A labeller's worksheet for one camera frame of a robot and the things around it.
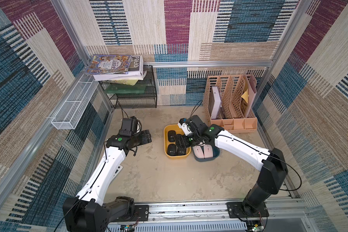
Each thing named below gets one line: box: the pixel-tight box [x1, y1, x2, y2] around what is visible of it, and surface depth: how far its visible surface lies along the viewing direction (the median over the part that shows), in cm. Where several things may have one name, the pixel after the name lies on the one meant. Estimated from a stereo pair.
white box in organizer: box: [211, 85, 223, 120], surface depth 101 cm
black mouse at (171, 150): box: [167, 143, 177, 157], surface depth 95 cm
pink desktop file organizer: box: [203, 73, 258, 133], surface depth 104 cm
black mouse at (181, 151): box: [176, 147, 187, 156], surface depth 93 cm
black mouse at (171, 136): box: [167, 130, 176, 143], surface depth 104 cm
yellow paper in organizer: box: [240, 88, 249, 104], surface depth 93 cm
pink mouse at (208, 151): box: [203, 144, 214, 159], surface depth 94 cm
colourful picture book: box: [86, 55, 133, 75], surface depth 83 cm
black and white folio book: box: [92, 55, 147, 82], surface depth 83 cm
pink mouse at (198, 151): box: [192, 145, 205, 159], surface depth 94 cm
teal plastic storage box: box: [191, 145, 221, 162], surface depth 93 cm
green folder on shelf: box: [105, 85, 147, 94], surface depth 96 cm
